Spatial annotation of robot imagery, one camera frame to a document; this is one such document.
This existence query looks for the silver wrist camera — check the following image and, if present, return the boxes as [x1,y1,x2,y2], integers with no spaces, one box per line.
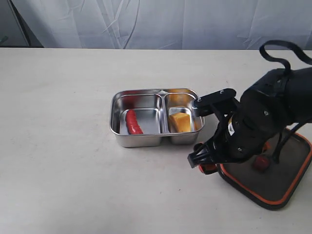
[191,88,239,117]

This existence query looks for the dark lid with orange valve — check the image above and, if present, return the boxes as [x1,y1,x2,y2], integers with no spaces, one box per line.
[217,133,312,210]

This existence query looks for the yellow cheese wedge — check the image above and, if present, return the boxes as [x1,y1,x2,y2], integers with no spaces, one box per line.
[169,113,191,133]

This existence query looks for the red toy sausage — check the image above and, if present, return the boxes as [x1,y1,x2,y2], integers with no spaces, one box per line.
[125,110,143,135]

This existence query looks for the stainless steel lunch box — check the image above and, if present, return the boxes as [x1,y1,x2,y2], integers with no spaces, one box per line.
[110,88,205,148]

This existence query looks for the white backdrop curtain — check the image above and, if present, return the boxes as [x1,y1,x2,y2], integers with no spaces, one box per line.
[13,0,312,50]

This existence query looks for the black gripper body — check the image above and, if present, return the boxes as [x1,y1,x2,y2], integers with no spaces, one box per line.
[188,90,287,168]

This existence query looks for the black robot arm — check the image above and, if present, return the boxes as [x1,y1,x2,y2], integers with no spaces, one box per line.
[188,68,312,167]

